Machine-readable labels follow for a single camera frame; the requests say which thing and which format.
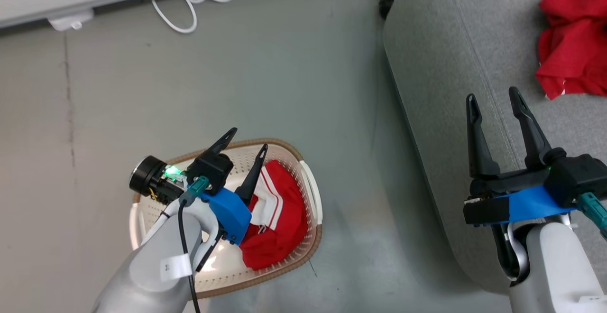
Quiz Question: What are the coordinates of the white plastic laundry basket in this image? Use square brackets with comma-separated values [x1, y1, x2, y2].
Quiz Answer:
[129, 138, 324, 300]

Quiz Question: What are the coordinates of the looped white cable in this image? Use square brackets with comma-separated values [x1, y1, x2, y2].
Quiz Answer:
[150, 0, 238, 34]

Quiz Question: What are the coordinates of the white cable label tag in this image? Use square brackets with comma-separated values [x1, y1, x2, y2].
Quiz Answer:
[160, 253, 193, 282]

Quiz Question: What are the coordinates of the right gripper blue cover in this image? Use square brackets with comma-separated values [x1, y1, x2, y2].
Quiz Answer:
[463, 86, 607, 227]

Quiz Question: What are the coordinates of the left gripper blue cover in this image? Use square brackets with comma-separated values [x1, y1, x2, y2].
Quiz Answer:
[129, 127, 269, 246]

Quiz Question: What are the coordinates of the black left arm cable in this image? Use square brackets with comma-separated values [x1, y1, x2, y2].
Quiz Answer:
[177, 176, 210, 313]

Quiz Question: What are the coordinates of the grey fabric sofa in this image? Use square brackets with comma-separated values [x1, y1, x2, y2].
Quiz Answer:
[383, 0, 607, 295]

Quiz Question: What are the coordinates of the white power adapter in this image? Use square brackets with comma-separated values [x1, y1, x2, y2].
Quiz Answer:
[47, 9, 95, 32]

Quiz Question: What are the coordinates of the red garment with white stripes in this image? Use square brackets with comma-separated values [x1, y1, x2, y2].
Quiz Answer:
[239, 159, 309, 271]

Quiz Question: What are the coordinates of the teal plug right arm cable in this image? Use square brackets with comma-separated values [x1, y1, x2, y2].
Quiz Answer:
[577, 193, 607, 239]

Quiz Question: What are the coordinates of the plain red garment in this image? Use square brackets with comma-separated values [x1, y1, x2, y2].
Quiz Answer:
[535, 0, 607, 101]

